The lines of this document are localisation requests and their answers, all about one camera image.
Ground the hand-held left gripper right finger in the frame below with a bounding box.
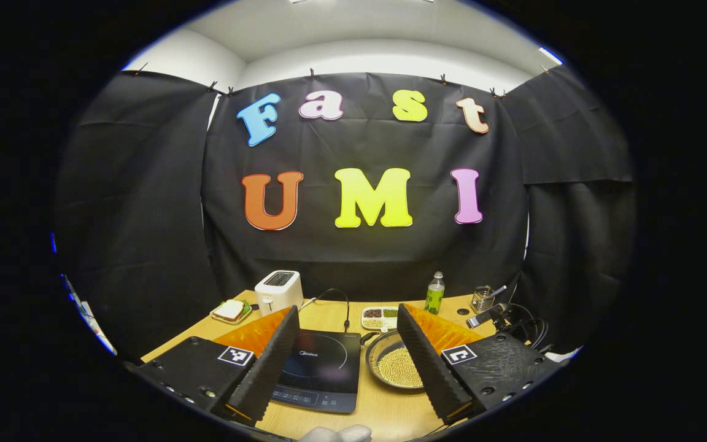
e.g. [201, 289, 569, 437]
[396, 303, 563, 425]

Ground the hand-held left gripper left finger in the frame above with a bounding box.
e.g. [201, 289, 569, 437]
[136, 305, 301, 427]

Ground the stainless steel pot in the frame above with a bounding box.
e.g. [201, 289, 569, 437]
[361, 330, 428, 392]

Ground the black induction cooktop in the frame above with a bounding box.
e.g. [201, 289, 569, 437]
[269, 328, 362, 414]

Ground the large pile of soybeans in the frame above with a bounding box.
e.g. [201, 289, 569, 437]
[377, 347, 423, 387]

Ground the white divided tray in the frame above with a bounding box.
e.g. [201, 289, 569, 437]
[361, 306, 400, 332]

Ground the green tea bottle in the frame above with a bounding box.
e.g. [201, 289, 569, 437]
[424, 271, 446, 315]

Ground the grey and black device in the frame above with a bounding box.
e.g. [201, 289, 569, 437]
[466, 303, 514, 330]

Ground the white toaster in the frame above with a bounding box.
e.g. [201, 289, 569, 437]
[254, 270, 304, 317]

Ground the metal wire holder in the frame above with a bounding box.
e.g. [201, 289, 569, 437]
[471, 285, 495, 312]

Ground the black power cable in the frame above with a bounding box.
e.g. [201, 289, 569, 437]
[314, 288, 352, 333]

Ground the black cable bundle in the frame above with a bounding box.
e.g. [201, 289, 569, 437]
[501, 301, 554, 354]

